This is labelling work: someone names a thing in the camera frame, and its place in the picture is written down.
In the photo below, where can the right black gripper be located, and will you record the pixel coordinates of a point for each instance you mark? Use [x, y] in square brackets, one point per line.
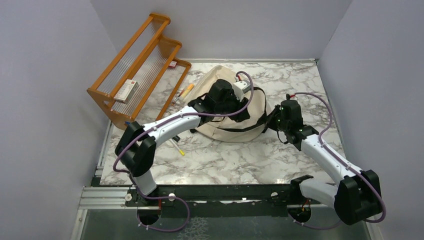
[270, 121]

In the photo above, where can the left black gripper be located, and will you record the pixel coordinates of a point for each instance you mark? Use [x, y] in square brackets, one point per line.
[240, 116]

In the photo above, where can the beige canvas backpack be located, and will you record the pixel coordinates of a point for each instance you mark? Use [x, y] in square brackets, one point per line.
[226, 129]

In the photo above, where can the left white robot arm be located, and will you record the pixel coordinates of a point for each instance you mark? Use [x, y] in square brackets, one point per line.
[138, 145]

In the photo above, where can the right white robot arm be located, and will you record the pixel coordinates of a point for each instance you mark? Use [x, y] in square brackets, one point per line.
[331, 162]

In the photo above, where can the orange yellow highlighter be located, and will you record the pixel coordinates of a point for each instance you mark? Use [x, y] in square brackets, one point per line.
[185, 91]

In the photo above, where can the red clear pen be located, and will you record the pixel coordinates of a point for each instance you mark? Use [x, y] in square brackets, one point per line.
[178, 98]

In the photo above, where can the green black highlighter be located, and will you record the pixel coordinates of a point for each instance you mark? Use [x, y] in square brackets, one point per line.
[176, 138]

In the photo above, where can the white yellow marker pen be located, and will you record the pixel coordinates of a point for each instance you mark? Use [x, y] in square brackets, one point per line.
[181, 152]

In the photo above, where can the orange wooden shelf rack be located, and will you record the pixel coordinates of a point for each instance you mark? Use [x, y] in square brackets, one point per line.
[144, 58]

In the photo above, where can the white red small box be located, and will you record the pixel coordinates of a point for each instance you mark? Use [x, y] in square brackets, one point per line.
[126, 91]

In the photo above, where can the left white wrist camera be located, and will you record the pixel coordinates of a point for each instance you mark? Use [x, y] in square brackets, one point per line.
[240, 87]

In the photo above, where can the black metal base frame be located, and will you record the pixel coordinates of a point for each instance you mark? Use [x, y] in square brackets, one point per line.
[203, 200]

